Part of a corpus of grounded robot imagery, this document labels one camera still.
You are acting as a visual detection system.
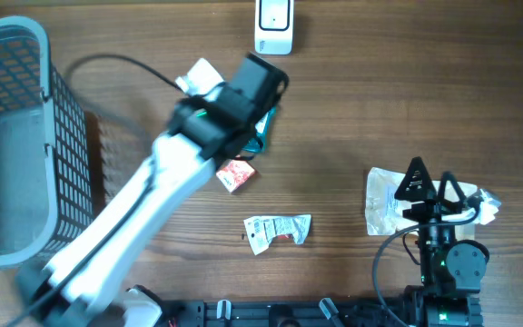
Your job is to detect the beige plastic food pouch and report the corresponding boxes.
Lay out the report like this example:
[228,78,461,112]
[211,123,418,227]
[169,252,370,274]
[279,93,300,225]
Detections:
[365,167,480,235]

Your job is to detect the blue mouthwash bottle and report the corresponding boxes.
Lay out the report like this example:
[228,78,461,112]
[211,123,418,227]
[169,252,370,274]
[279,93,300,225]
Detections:
[242,107,277,154]

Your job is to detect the red tissue packet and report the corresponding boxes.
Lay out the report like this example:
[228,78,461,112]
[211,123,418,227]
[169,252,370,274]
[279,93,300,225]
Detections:
[216,160,256,193]

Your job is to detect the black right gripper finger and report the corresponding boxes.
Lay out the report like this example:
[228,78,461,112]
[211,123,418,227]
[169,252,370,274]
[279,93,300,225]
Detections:
[437,172,466,213]
[394,157,437,203]

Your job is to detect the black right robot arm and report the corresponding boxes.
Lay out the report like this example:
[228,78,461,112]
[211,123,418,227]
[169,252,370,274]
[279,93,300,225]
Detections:
[395,157,489,327]

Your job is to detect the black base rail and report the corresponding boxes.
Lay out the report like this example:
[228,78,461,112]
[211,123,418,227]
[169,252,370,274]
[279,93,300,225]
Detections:
[156,298,485,327]

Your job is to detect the grey plastic shopping basket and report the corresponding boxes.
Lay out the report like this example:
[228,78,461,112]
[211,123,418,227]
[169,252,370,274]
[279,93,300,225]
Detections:
[0,16,94,269]

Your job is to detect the white barcode scanner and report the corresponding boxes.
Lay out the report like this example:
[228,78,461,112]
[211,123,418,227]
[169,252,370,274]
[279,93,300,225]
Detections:
[254,0,294,55]

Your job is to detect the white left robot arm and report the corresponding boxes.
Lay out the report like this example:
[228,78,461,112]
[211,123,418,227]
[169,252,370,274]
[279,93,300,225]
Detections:
[9,54,289,326]

